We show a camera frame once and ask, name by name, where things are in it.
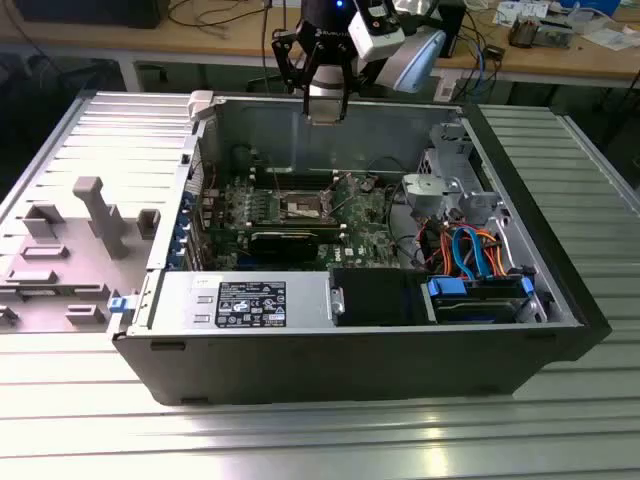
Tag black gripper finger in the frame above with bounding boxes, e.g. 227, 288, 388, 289
271, 28, 315, 123
338, 45, 382, 124

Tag cpu with silver top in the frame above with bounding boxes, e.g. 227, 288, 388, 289
306, 97, 346, 126

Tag metal socket cover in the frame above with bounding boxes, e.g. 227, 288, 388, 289
319, 187, 342, 224

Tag cpu socket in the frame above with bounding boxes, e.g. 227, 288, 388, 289
277, 189, 335, 226

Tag long wooden desk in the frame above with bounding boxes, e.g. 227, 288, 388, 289
0, 0, 640, 92

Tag white plastic case latch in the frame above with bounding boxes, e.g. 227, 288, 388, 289
187, 89, 218, 124

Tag green motherboard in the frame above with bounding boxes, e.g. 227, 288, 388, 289
197, 167, 407, 274

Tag green ram stick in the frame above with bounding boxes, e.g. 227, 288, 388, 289
248, 225, 347, 238

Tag black tower box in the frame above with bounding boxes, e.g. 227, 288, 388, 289
438, 0, 467, 60

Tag black graphics card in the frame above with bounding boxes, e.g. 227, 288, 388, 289
248, 228, 322, 262

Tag silver metal drive cage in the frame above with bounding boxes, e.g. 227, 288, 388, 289
402, 121, 507, 227

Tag small copper coil device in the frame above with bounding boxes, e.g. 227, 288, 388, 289
508, 14, 540, 50

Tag printed paper sheets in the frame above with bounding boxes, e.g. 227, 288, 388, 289
492, 0, 549, 26

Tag clear plastic box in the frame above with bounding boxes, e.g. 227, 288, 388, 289
537, 14, 575, 50

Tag black monitor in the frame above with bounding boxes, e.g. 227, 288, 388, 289
13, 0, 165, 30

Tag grey power supply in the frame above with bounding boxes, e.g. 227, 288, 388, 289
125, 271, 335, 336

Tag hard disk in blue carrier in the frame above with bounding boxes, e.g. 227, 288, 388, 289
420, 273, 535, 326

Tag black pc case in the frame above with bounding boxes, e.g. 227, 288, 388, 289
110, 89, 614, 407

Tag white paper sheet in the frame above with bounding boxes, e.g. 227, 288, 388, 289
587, 27, 639, 52

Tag grey parts rack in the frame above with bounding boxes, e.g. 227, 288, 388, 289
0, 174, 162, 335

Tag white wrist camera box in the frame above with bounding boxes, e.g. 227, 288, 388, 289
347, 0, 406, 63

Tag black wire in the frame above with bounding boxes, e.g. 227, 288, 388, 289
367, 155, 426, 274

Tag blue cable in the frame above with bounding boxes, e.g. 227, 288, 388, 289
474, 44, 494, 94

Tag red power wire bundle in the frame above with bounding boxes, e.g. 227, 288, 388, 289
418, 218, 454, 269

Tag blue flat wire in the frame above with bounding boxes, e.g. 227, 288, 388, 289
448, 225, 490, 281

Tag orange wire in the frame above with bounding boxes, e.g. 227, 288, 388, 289
473, 227, 510, 279

